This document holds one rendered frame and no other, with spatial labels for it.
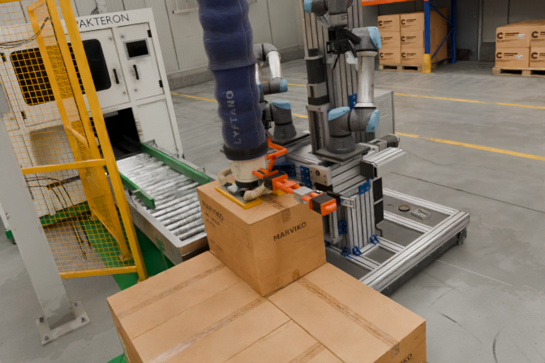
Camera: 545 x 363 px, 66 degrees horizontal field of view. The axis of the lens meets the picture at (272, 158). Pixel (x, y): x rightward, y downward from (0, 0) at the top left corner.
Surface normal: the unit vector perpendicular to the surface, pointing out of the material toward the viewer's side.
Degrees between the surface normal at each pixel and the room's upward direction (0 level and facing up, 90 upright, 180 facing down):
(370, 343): 0
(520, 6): 90
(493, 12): 90
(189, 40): 90
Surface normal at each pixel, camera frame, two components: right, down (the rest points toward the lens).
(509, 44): -0.76, 0.33
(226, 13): 0.17, 0.00
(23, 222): 0.58, 0.21
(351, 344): -0.14, -0.93
